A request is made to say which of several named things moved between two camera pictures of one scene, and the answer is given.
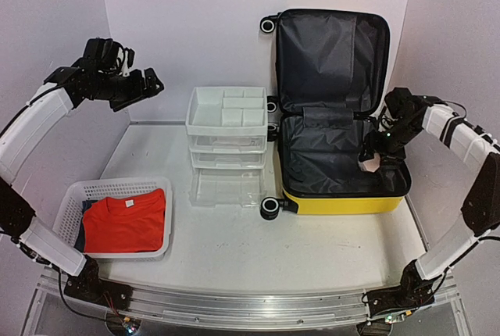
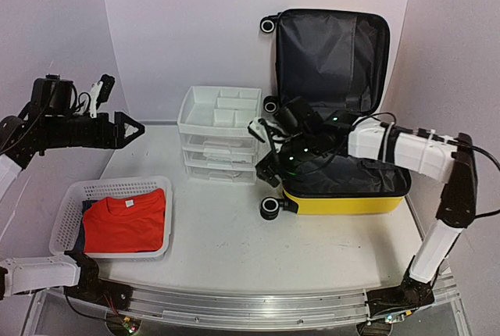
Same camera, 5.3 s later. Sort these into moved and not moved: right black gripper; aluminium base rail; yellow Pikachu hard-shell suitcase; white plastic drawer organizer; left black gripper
Moved: right black gripper; left black gripper; white plastic drawer organizer
Not moved: yellow Pikachu hard-shell suitcase; aluminium base rail
